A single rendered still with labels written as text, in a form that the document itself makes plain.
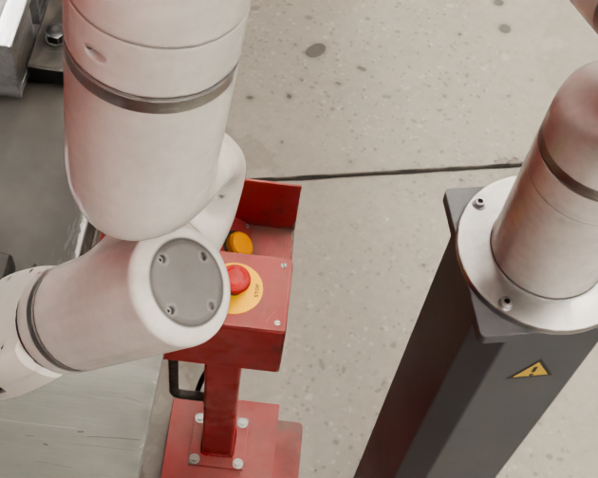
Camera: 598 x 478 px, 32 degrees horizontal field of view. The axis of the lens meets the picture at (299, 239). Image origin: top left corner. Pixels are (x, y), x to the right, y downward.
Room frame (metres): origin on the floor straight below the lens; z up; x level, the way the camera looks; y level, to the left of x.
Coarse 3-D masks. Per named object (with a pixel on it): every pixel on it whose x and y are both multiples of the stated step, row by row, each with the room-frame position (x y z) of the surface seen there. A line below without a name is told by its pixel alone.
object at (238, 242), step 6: (234, 234) 0.73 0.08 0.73; (240, 234) 0.73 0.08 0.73; (228, 240) 0.72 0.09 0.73; (234, 240) 0.72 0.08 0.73; (240, 240) 0.72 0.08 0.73; (246, 240) 0.73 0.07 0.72; (228, 246) 0.71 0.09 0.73; (234, 246) 0.71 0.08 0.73; (240, 246) 0.71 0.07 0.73; (246, 246) 0.72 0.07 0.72; (240, 252) 0.70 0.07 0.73; (246, 252) 0.71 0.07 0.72
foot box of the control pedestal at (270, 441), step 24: (192, 408) 0.72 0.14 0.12; (240, 408) 0.74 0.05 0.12; (264, 408) 0.74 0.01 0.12; (168, 432) 0.67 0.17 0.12; (192, 432) 0.67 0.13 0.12; (264, 432) 0.70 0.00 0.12; (288, 432) 0.75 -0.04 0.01; (168, 456) 0.62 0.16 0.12; (264, 456) 0.65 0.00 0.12; (288, 456) 0.70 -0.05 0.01
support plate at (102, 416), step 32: (64, 384) 0.37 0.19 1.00; (96, 384) 0.37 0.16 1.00; (128, 384) 0.38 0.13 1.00; (0, 416) 0.33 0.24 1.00; (32, 416) 0.33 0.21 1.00; (64, 416) 0.34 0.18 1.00; (96, 416) 0.34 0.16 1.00; (128, 416) 0.35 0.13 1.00; (0, 448) 0.30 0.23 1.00; (32, 448) 0.30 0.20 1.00; (64, 448) 0.31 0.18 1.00; (96, 448) 0.31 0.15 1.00; (128, 448) 0.32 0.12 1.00
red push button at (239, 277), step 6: (228, 270) 0.63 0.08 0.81; (234, 270) 0.63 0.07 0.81; (240, 270) 0.63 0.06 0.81; (246, 270) 0.63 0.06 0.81; (234, 276) 0.62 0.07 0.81; (240, 276) 0.62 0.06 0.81; (246, 276) 0.62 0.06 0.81; (234, 282) 0.61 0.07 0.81; (240, 282) 0.61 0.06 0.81; (246, 282) 0.62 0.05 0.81; (234, 288) 0.60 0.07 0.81; (240, 288) 0.61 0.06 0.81; (246, 288) 0.61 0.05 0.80; (234, 294) 0.61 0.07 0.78
